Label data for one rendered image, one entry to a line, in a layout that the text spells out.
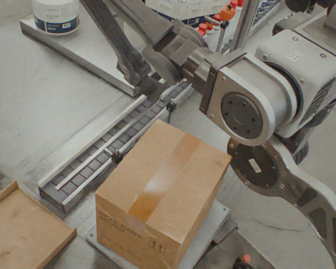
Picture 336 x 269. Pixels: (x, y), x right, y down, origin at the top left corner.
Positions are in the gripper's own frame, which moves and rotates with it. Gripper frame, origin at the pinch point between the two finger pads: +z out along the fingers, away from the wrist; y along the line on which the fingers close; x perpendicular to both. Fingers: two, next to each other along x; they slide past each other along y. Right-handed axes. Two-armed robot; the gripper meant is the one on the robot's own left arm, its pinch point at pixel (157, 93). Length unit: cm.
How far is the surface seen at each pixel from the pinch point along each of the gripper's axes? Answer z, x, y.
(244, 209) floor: 98, 27, -46
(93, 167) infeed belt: -20.2, 32.9, -3.1
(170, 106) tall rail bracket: -6.5, 2.1, -9.9
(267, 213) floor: 102, 22, -58
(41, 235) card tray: -32, 55, -6
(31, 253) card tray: -36, 60, -8
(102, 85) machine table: 6.1, 8.6, 25.1
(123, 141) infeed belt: -10.8, 21.3, -3.2
